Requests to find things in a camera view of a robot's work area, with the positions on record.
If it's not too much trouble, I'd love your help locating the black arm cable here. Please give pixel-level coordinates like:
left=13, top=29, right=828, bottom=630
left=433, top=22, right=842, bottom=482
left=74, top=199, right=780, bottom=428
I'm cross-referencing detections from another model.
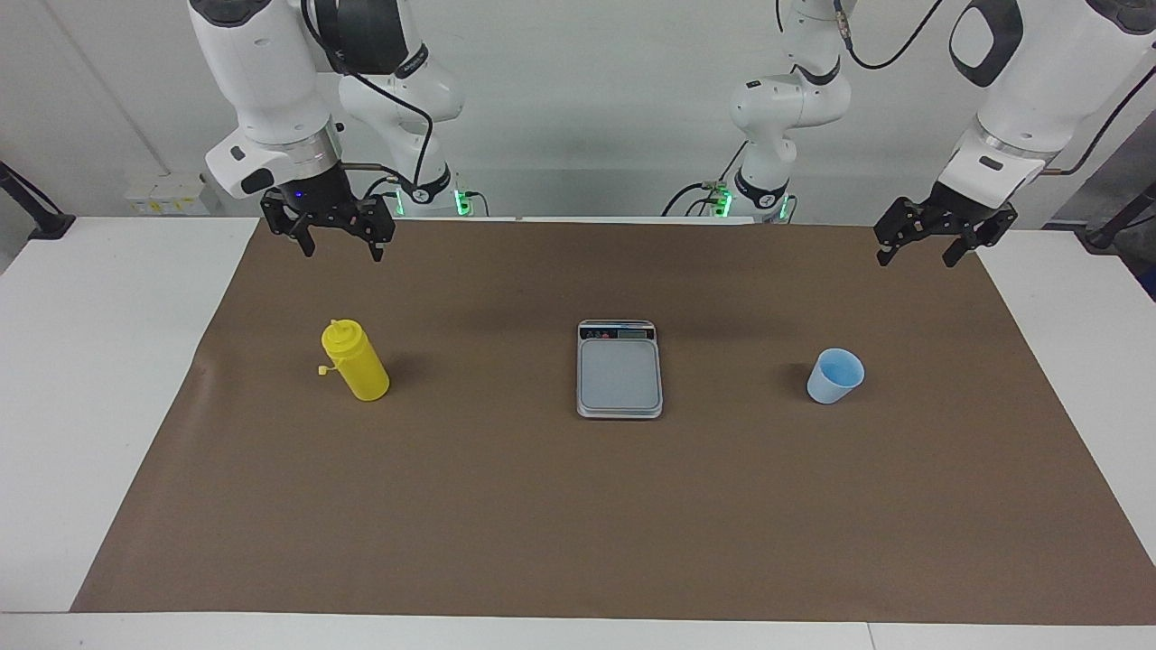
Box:
left=831, top=0, right=1156, bottom=177
left=301, top=0, right=434, bottom=204

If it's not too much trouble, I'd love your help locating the black clamp stand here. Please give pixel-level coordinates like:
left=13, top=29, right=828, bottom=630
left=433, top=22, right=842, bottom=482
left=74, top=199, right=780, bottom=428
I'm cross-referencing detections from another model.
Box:
left=1084, top=181, right=1156, bottom=251
left=0, top=161, right=76, bottom=241

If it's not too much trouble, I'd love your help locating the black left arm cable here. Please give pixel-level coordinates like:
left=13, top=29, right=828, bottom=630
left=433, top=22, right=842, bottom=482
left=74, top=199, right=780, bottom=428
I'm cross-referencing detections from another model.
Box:
left=831, top=0, right=1156, bottom=177

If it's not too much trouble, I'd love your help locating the black base cable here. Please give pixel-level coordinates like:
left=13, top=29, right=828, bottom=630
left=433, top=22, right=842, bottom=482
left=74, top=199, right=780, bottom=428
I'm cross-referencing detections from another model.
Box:
left=361, top=174, right=403, bottom=218
left=661, top=140, right=750, bottom=218

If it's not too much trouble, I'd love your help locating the white wall socket box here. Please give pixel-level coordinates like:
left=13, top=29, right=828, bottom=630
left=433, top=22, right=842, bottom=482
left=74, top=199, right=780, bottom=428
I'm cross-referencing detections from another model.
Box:
left=125, top=174, right=210, bottom=216

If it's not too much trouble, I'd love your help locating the silver digital kitchen scale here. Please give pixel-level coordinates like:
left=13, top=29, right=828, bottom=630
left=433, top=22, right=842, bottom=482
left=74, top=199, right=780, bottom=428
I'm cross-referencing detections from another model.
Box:
left=576, top=319, right=664, bottom=420

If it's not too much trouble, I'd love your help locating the light blue plastic cup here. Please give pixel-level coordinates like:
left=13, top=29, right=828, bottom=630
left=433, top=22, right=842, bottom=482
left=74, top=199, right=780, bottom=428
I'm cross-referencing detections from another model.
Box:
left=806, top=348, right=866, bottom=405

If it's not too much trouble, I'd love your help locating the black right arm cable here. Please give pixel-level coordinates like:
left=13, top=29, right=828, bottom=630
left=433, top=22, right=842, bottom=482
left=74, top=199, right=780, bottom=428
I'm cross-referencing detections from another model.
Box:
left=301, top=0, right=434, bottom=204

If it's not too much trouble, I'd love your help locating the black left base cable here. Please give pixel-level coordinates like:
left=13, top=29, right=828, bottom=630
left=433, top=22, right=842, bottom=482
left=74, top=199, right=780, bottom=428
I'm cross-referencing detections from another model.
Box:
left=661, top=140, right=750, bottom=218

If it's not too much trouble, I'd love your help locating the yellow squeeze bottle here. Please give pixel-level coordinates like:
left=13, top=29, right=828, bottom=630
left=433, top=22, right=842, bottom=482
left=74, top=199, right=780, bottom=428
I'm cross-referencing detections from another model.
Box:
left=318, top=319, right=391, bottom=403

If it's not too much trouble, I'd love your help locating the black right base cable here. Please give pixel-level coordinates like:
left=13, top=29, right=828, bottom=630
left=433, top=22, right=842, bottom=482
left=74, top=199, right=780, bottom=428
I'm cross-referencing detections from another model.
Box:
left=361, top=174, right=403, bottom=218

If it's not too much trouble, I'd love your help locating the brown paper mat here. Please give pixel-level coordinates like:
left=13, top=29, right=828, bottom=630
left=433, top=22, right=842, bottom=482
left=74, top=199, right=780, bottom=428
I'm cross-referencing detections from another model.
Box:
left=70, top=217, right=1156, bottom=627

